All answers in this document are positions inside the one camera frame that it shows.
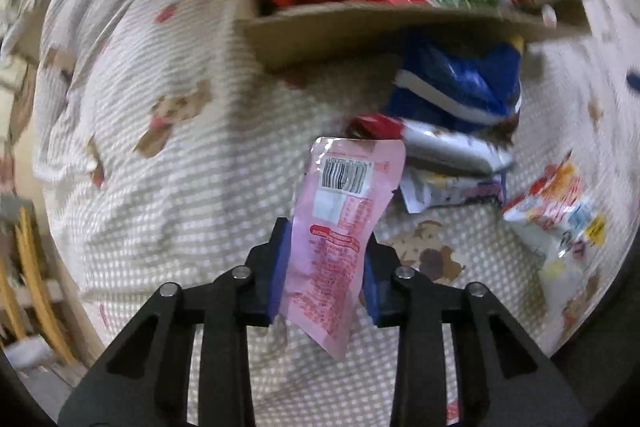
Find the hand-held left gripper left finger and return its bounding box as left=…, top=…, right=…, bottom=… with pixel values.
left=57, top=217, right=292, bottom=427

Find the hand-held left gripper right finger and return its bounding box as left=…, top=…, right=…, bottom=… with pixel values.
left=362, top=239, right=590, bottom=427

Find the pink snack packet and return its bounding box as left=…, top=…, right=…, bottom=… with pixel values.
left=277, top=136, right=408, bottom=361

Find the blue white small packet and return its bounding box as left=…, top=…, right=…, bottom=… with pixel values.
left=399, top=166, right=507, bottom=215

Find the white orange snack packet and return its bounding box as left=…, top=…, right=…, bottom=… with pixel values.
left=502, top=161, right=608, bottom=261

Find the white brown chocolate packet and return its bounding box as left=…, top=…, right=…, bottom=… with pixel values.
left=400, top=119, right=517, bottom=176

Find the small red snack packet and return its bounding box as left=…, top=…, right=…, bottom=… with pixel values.
left=346, top=113, right=409, bottom=142

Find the blue biscuit packet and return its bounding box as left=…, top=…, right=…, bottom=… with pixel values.
left=384, top=34, right=524, bottom=130

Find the wooden chair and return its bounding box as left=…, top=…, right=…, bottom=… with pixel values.
left=0, top=205, right=77, bottom=365

